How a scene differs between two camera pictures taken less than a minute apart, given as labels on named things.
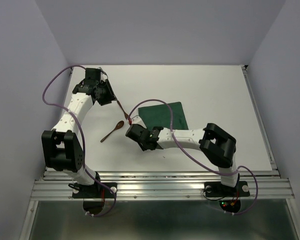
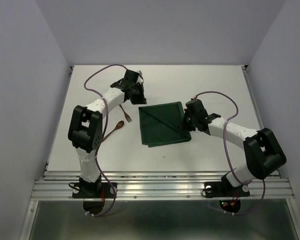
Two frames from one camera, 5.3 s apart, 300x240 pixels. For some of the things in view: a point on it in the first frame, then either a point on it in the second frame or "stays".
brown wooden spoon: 119,125 stays
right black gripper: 143,148 → 183,124
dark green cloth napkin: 160,116 stays
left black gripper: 110,95 → 141,100
